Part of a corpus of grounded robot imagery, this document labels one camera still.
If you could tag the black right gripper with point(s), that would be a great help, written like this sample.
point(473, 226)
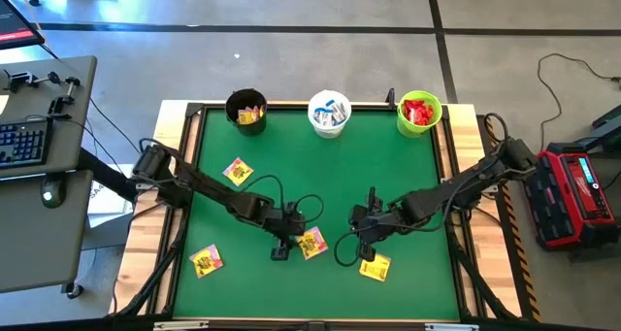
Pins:
point(378, 221)

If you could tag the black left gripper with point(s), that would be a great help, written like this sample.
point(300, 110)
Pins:
point(286, 221)

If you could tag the white blue candy bar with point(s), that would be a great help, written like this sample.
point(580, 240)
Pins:
point(332, 114)
point(341, 111)
point(320, 116)

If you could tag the red Skittles candy packet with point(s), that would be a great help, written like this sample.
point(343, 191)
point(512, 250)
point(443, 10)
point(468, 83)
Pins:
point(426, 115)
point(411, 109)

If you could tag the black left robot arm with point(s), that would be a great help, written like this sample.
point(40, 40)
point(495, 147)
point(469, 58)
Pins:
point(213, 190)

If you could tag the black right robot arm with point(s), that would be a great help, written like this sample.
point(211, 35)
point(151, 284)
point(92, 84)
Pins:
point(456, 185)

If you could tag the green plastic bucket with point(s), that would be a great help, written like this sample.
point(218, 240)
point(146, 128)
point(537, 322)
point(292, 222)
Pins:
point(407, 129)

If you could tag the white plastic bucket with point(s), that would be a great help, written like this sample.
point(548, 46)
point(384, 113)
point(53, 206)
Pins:
point(330, 129)

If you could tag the black plastic bucket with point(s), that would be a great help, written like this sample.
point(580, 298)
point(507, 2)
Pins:
point(245, 98)

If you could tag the yellow black hazard strip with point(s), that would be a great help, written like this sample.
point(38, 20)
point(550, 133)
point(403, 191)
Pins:
point(527, 282)

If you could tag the red black power station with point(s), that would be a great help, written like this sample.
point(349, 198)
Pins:
point(582, 214)

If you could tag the dark grey computer desk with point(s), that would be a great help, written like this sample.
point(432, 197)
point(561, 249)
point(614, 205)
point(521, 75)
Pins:
point(80, 146)

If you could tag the grey side table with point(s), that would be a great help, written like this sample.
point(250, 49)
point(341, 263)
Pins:
point(63, 263)

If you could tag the black computer mouse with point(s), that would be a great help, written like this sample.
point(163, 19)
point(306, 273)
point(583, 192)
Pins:
point(51, 195)

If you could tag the black equipment case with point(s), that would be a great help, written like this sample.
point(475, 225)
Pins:
point(606, 127)

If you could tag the black desk clamp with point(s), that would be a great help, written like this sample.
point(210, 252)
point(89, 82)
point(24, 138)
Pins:
point(19, 80)
point(65, 98)

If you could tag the black keyboard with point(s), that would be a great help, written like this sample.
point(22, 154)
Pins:
point(24, 142)

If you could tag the black computer monitor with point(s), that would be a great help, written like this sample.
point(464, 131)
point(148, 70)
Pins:
point(14, 25)

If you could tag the silver metal bracket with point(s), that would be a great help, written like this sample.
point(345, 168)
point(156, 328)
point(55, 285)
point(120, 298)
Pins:
point(451, 327)
point(180, 325)

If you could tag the black camera post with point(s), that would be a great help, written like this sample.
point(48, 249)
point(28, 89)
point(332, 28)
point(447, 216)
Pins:
point(390, 96)

